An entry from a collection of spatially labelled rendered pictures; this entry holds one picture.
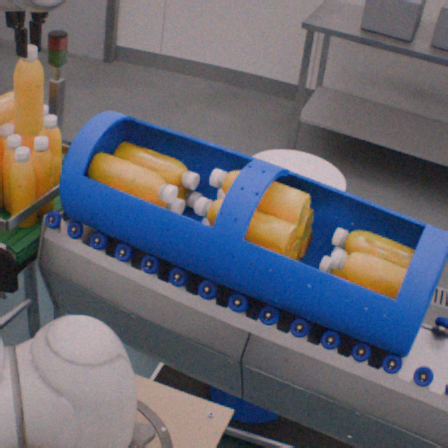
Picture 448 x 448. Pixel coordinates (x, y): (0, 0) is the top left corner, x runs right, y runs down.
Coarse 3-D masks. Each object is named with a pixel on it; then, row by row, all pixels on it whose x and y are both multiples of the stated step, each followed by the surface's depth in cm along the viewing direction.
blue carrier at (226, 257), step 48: (96, 144) 156; (144, 144) 177; (192, 144) 167; (96, 192) 155; (240, 192) 144; (336, 192) 152; (144, 240) 155; (192, 240) 147; (240, 240) 142; (432, 240) 134; (240, 288) 150; (288, 288) 141; (336, 288) 136; (432, 288) 129; (384, 336) 136
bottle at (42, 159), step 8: (32, 152) 175; (40, 152) 174; (48, 152) 175; (32, 160) 174; (40, 160) 174; (48, 160) 175; (40, 168) 175; (48, 168) 176; (40, 176) 176; (48, 176) 177; (40, 184) 178; (48, 184) 179; (40, 192) 179; (48, 208) 183
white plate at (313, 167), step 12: (264, 156) 195; (276, 156) 196; (288, 156) 197; (300, 156) 198; (312, 156) 199; (288, 168) 191; (300, 168) 192; (312, 168) 193; (324, 168) 194; (336, 168) 195; (324, 180) 189; (336, 180) 189
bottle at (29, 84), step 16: (16, 64) 151; (32, 64) 150; (16, 80) 151; (32, 80) 151; (16, 96) 153; (32, 96) 153; (16, 112) 156; (32, 112) 156; (16, 128) 159; (32, 128) 158
